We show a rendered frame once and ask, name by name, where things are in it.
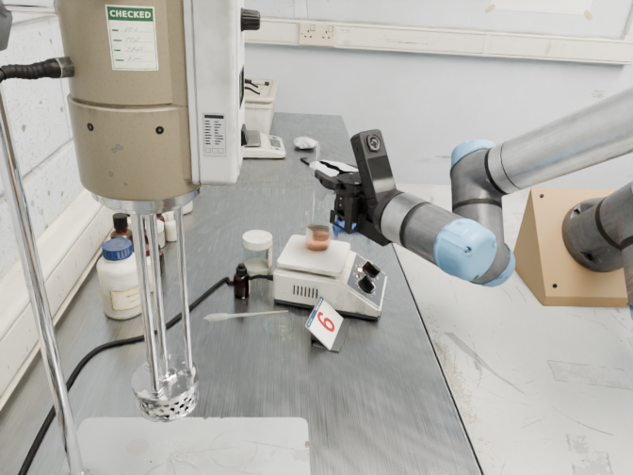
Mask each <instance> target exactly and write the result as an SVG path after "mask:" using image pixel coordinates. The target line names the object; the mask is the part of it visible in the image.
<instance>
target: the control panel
mask: <svg viewBox="0 0 633 475"><path fill-rule="evenodd" d="M365 262H366V260H364V259H363V258H362V257H361V256H359V255H358V254H356V255H355V258H354V262H353V265H352V268H351V271H350V274H349V279H348V282H347V285H348V286H349V287H351V288H353V289H354V290H356V291H357V292H359V293H360V294H361V295H363V296H364V297H366V298H367V299H369V300H370V301H371V302H373V303H374V304H375V305H377V306H378V307H380V304H381V295H382V290H383V285H384V280H385V274H384V273H383V272H382V271H381V272H380V273H379V274H378V275H377V276H376V277H375V278H371V277H370V278H371V280H372V281H373V283H374V284H375V286H376V288H375V289H374V290H373V292H372V293H371V294H369V293H366V292H364V291H363V290H362V289H361V288H360V287H359V284H358V282H359V281H360V280H361V279H363V278H364V276H365V272H364V271H363V265H364V264H365ZM358 269H361V270H362V271H359V270H358ZM357 273H359V274H360V277H359V276H357Z"/></svg>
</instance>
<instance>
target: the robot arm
mask: <svg viewBox="0 0 633 475"><path fill-rule="evenodd" d="M350 142H351V146H352V150H353V153H354V156H355V160H356V163H357V166H354V165H350V164H347V163H346V164H344V163H340V162H335V161H328V160H320V161H315V162H313V163H310V168H309V170H310V173H311V174H312V175H313V176H314V186H315V195H316V198H317V199H318V200H319V201H323V199H324V197H325V195H326V193H329V194H331V195H335V196H336V197H335V199H334V209H333V210H334V211H333V210H332V209H331V212H330V223H331V224H333V225H335V226H336V227H338V228H340V229H341V230H343V231H345V232H346V233H348V234H353V233H356V232H358V233H360V234H362V235H363V236H365V237H367V238H369V239H371V240H372V241H374V242H376V243H378V244H379V245H381V246H382V247H384V246H387V245H388V244H389V243H396V244H397V245H399V246H401V247H402V248H404V249H407V250H409V251H410V252H412V253H414V254H416V255H418V256H420V257H422V258H423V259H425V260H427V261H429V262H430V263H431V264H433V265H435V266H436V267H438V268H440V269H441V270H442V271H443V272H445V273H447V274H448V275H451V276H455V277H458V278H460V279H462V280H464V281H468V282H470V283H472V284H475V285H481V286H484V287H497V286H500V285H502V284H504V283H505V282H506V281H507V280H509V278H510V277H511V275H512V274H513V271H514V268H515V257H514V254H513V252H512V250H511V249H510V247H509V246H508V245H507V244H506V243H505V239H504V225H503V208H502V197H503V196H505V195H508V194H511V193H514V192H516V191H519V190H522V189H525V188H530V187H533V186H536V185H538V184H541V183H543V182H546V181H549V180H552V179H555V178H558V177H561V176H564V175H566V174H569V173H572V172H577V171H580V170H583V169H586V168H589V167H591V166H594V165H597V164H600V163H603V162H606V161H609V160H612V159H614V158H617V157H620V156H625V155H628V154H631V153H633V86H632V87H630V88H628V89H625V90H622V91H619V92H617V93H615V94H613V95H611V96H609V97H607V98H604V99H602V100H600V101H597V102H595V103H593V104H590V105H588V106H585V107H583V108H581V109H579V110H576V111H574V112H572V113H569V114H567V115H565V116H563V117H560V118H558V119H556V120H554V121H552V122H550V123H546V124H544V125H542V126H539V127H537V128H535V129H532V130H530V131H528V132H526V133H524V134H522V135H520V136H517V137H515V138H513V139H509V140H507V141H504V142H502V143H500V144H497V145H496V144H495V143H493V142H492V141H490V140H487V139H474V140H473V141H465V142H462V143H460V144H459V145H457V146H456V147H455V148H454V149H453V151H452V153H451V165H450V171H449V177H450V180H451V206H452V212H451V211H448V210H446V209H444V208H442V207H441V206H438V205H435V204H432V203H430V202H428V201H426V200H424V199H421V198H419V197H417V196H415V195H413V194H412V193H408V192H404V191H402V190H399V189H397V187H396V183H395V179H394V176H393V173H392V169H391V165H390V162H389V158H388V154H387V152H386V148H385V144H384V140H383V137H382V133H381V130H379V129H372V130H366V131H362V132H360V133H357V134H355V135H354V136H352V137H351V138H350ZM335 215H337V216H338V220H339V221H341V222H342V221H345V224H344V227H342V226H341V225H339V224H337V223H336V222H335ZM354 223H356V226H354V229H351V228H352V225H353V224H354ZM561 233H562V238H563V242H564V244H565V247H566V249H567V250H568V252H569V253H570V255H571V256H572V257H573V258H574V259H575V260H576V261H577V262H578V263H579V264H581V265H582V266H584V267H585V268H587V269H589V270H594V271H599V272H611V271H615V270H619V269H621V268H624V273H625V285H626V293H627V299H628V303H627V307H628V308H629V312H630V317H631V319H632V320H633V181H631V182H629V183H628V184H626V185H624V186H623V187H621V188H619V189H617V190H616V191H614V192H612V193H611V194H610V195H608V196H606V197H598V198H591V199H587V200H584V201H582V202H580V203H578V204H577V205H575V206H573V207H572V208H571V209H570V210H569V211H568V212H567V213H566V215H565V217H564V219H563V222H562V227H561Z"/></svg>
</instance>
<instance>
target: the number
mask: <svg viewBox="0 0 633 475"><path fill-rule="evenodd" d="M340 318H341V317H340V316H339V315H338V314H337V313H336V312H335V311H334V310H333V309H332V308H331V307H330V306H329V305H328V304H327V303H326V302H325V301H324V300H323V302H322V304H321V306H320V307H319V309H318V311H317V313H316V316H315V318H314V320H313V322H312V324H311V326H310V328H311V329H312V330H313V331H314V332H315V333H316V334H317V335H318V336H319V337H320V338H321V339H322V340H323V341H324V342H325V343H326V344H327V345H328V346H329V344H330V342H331V340H332V337H333V334H334V331H335V329H336V326H337V324H338V322H339V320H340Z"/></svg>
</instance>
